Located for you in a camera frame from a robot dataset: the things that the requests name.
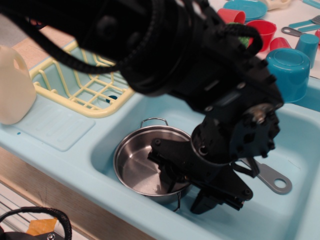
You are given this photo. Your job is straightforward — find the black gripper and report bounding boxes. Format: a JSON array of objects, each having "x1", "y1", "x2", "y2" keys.
[{"x1": 148, "y1": 138, "x2": 253, "y2": 215}]

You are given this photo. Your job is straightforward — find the stainless steel pot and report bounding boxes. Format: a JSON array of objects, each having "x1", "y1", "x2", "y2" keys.
[{"x1": 113, "y1": 117, "x2": 192, "y2": 212}]

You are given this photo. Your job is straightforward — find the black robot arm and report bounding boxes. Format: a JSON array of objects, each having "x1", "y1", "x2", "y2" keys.
[{"x1": 0, "y1": 0, "x2": 284, "y2": 214}]

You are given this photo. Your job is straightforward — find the light blue toy sink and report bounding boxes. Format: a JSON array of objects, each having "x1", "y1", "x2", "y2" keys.
[{"x1": 0, "y1": 41, "x2": 320, "y2": 240}]

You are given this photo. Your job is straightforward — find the yellow dish drying rack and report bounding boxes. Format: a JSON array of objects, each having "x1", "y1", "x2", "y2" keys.
[{"x1": 29, "y1": 39, "x2": 137, "y2": 118}]

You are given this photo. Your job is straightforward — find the grey toy fork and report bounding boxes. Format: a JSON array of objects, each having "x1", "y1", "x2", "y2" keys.
[{"x1": 255, "y1": 160, "x2": 293, "y2": 195}]

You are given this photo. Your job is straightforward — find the orange tape piece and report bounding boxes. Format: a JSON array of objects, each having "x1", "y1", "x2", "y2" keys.
[{"x1": 26, "y1": 218, "x2": 58, "y2": 236}]

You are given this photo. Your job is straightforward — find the green bitter melon toy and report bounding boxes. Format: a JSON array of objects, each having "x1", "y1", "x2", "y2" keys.
[{"x1": 228, "y1": 22, "x2": 251, "y2": 48}]

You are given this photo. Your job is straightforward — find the large blue plastic mug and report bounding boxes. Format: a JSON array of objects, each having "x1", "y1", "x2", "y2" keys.
[{"x1": 266, "y1": 48, "x2": 311, "y2": 103}]

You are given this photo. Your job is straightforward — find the small red plastic cup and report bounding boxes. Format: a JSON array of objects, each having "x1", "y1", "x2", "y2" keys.
[{"x1": 269, "y1": 37, "x2": 292, "y2": 51}]

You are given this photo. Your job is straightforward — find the red plastic cup lying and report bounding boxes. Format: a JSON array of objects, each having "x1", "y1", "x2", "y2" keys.
[{"x1": 217, "y1": 8, "x2": 246, "y2": 24}]

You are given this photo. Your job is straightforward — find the red plastic cup upright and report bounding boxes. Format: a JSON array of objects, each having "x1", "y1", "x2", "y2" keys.
[{"x1": 246, "y1": 19, "x2": 277, "y2": 52}]

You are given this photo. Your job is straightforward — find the small blue plastic cup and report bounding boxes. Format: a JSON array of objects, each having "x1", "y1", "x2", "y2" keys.
[{"x1": 295, "y1": 33, "x2": 320, "y2": 68}]

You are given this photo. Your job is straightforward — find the cream plastic jug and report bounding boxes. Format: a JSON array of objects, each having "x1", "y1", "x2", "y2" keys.
[{"x1": 0, "y1": 45, "x2": 37, "y2": 125}]

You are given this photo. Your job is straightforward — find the blue plastic plate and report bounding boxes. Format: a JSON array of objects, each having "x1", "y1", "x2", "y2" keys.
[{"x1": 223, "y1": 0, "x2": 268, "y2": 22}]

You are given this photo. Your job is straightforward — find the cream toy item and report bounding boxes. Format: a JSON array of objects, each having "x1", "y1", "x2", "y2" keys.
[{"x1": 264, "y1": 0, "x2": 292, "y2": 11}]

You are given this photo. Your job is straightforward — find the blue toy spatula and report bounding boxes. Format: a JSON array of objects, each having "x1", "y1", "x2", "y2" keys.
[{"x1": 288, "y1": 15, "x2": 320, "y2": 33}]

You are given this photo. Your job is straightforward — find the black braided cable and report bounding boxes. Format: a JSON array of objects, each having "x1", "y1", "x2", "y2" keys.
[{"x1": 0, "y1": 206, "x2": 73, "y2": 240}]

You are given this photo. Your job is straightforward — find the grey toy utensil handle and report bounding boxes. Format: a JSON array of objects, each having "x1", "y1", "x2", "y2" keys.
[{"x1": 281, "y1": 26, "x2": 304, "y2": 37}]

